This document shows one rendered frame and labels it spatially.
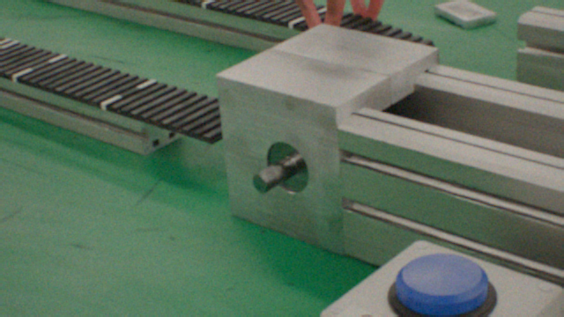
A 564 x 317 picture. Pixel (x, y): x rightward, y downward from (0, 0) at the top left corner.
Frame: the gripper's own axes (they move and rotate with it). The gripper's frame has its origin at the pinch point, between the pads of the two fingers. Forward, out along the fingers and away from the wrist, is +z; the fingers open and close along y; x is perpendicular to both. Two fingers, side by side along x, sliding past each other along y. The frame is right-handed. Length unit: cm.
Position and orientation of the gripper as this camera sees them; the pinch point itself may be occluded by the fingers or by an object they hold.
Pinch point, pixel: (345, 26)
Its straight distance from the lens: 92.1
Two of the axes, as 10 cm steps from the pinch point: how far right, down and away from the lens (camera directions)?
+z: 0.6, 9.0, 4.3
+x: -7.6, -2.4, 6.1
